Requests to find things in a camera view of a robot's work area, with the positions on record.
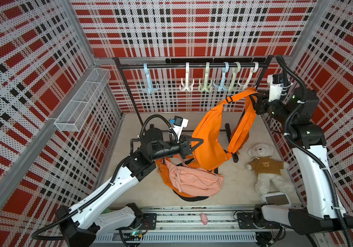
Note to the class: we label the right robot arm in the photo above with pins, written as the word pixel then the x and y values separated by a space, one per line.
pixel 289 102

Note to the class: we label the light blue hook far left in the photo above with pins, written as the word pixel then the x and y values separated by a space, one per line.
pixel 149 89

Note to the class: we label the black wall hook strip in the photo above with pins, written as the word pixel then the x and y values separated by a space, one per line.
pixel 215 60

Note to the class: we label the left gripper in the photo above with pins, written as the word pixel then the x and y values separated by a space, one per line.
pixel 184 148

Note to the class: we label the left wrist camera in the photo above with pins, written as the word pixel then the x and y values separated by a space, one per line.
pixel 178 124

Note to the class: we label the black garment rack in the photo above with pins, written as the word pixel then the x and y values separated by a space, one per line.
pixel 167 77

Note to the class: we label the white teddy bear brown shirt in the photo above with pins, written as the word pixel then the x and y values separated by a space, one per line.
pixel 268 170

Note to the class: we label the green hook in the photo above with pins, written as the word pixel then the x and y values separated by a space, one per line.
pixel 206 86
pixel 235 71

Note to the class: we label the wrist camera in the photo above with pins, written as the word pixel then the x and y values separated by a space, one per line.
pixel 178 124
pixel 279 86

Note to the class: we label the white hook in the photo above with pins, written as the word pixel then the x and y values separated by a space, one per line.
pixel 185 85
pixel 244 85

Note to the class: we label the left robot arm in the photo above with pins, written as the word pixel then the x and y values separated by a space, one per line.
pixel 80 224

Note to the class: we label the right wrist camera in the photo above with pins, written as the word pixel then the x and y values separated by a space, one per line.
pixel 279 86

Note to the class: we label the small pink object on rail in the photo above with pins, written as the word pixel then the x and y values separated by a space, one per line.
pixel 204 219

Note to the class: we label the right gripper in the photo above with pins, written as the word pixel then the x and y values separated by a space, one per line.
pixel 261 102

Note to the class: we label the green round object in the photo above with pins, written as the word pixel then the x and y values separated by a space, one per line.
pixel 106 211

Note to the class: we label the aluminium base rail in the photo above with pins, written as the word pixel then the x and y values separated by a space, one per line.
pixel 170 226

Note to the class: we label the white wire mesh basket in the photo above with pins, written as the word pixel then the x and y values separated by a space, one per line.
pixel 78 109

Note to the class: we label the pink bag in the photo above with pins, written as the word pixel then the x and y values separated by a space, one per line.
pixel 189 182

